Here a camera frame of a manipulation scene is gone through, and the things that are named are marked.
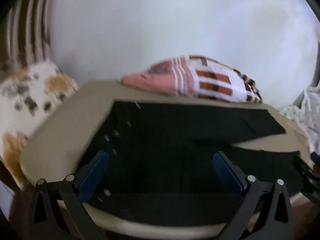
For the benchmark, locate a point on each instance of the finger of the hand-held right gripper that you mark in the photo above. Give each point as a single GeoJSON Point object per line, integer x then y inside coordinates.
{"type": "Point", "coordinates": [306, 172]}

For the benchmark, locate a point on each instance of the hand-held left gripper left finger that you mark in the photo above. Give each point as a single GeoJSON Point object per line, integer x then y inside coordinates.
{"type": "Point", "coordinates": [96, 173]}

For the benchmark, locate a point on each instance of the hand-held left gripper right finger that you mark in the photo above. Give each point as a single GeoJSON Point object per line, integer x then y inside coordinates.
{"type": "Point", "coordinates": [227, 175]}

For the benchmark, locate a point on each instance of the black pants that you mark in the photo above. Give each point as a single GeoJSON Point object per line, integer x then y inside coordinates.
{"type": "Point", "coordinates": [175, 140]}

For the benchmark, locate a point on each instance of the white dotted cloth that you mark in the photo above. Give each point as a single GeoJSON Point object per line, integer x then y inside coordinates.
{"type": "Point", "coordinates": [306, 112]}

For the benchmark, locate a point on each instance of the plaid cloth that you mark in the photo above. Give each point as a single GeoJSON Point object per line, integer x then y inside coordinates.
{"type": "Point", "coordinates": [220, 82]}

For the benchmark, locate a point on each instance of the floral pillow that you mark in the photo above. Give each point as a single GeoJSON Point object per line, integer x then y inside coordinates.
{"type": "Point", "coordinates": [22, 105]}

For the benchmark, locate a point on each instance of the pink striped garment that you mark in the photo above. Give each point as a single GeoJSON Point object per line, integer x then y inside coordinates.
{"type": "Point", "coordinates": [155, 80]}

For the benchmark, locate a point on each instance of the striped patterned curtain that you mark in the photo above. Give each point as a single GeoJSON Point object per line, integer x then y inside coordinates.
{"type": "Point", "coordinates": [27, 25]}

